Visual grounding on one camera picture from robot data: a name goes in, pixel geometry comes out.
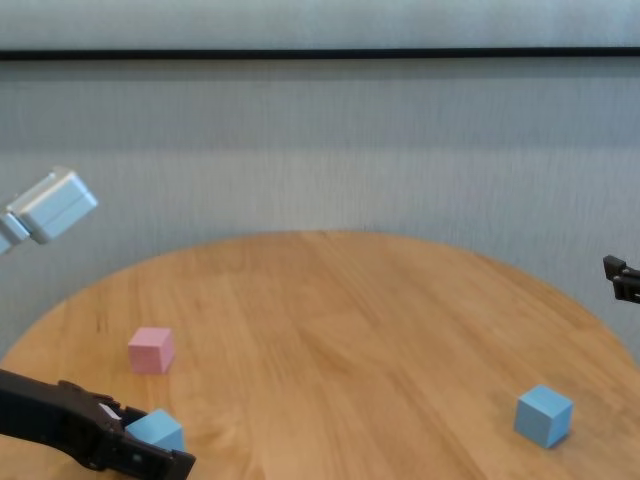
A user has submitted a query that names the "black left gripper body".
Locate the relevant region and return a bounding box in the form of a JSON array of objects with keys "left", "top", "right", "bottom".
[{"left": 0, "top": 368, "right": 127, "bottom": 472}]

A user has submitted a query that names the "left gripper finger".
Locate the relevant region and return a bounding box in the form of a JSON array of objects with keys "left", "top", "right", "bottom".
[
  {"left": 106, "top": 433, "right": 197, "bottom": 480},
  {"left": 111, "top": 398, "right": 150, "bottom": 427}
]

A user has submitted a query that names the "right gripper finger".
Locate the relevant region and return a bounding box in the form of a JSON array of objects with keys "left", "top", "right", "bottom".
[{"left": 602, "top": 254, "right": 640, "bottom": 304}]

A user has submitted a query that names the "blue cube block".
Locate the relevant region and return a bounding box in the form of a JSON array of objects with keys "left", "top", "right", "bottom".
[
  {"left": 124, "top": 408, "right": 187, "bottom": 454},
  {"left": 513, "top": 383, "right": 576, "bottom": 450}
]

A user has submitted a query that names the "pink cube block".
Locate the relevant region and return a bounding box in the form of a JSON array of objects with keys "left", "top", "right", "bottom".
[{"left": 127, "top": 327, "right": 176, "bottom": 376}]

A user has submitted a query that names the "black horizontal wall rail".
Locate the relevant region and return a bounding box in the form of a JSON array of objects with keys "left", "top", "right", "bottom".
[{"left": 0, "top": 46, "right": 640, "bottom": 63}]

